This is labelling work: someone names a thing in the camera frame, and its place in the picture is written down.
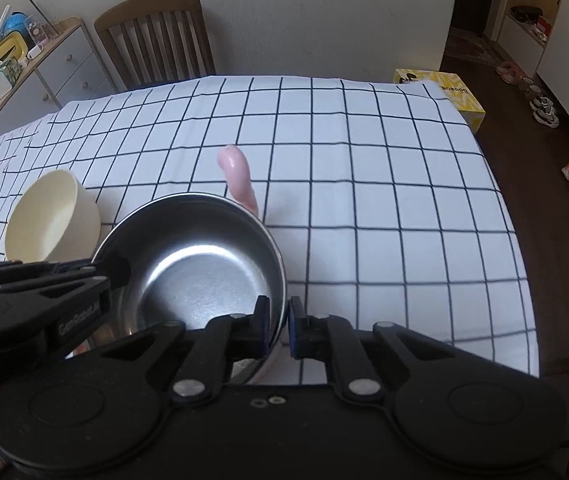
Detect cream bowl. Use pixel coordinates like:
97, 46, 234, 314
3, 169, 102, 263

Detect clear glass container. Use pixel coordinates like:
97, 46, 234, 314
28, 17, 58, 46

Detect patterned rug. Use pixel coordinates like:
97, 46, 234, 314
441, 27, 504, 68

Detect row of shoes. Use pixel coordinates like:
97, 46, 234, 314
495, 61, 569, 235

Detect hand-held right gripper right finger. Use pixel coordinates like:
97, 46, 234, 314
288, 295, 471, 407

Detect white checked tablecloth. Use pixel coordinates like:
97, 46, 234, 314
0, 75, 540, 386

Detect yellow cardboard box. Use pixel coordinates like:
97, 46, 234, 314
393, 67, 486, 134

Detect wooden chair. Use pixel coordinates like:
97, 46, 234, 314
93, 0, 218, 93

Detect blue round object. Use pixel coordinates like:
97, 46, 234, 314
2, 11, 30, 36

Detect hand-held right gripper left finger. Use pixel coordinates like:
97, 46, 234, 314
97, 295, 272, 405

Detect open white shelf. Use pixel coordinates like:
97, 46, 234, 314
501, 4, 562, 63

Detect yellow tray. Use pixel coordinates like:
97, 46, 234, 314
0, 31, 28, 68

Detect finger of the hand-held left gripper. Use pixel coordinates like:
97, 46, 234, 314
0, 253, 132, 289
0, 278, 114, 334

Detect stainless steel bowl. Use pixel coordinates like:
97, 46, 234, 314
92, 145, 287, 386

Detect grey drawer cabinet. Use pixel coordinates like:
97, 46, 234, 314
0, 16, 115, 143

